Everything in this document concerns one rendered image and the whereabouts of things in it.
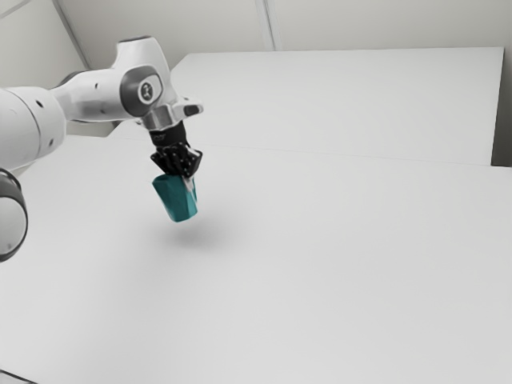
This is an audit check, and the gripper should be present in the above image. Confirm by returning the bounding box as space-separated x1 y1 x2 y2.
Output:
148 123 205 206

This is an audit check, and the teal faceted mug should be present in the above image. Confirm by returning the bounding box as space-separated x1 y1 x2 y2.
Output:
151 173 200 224

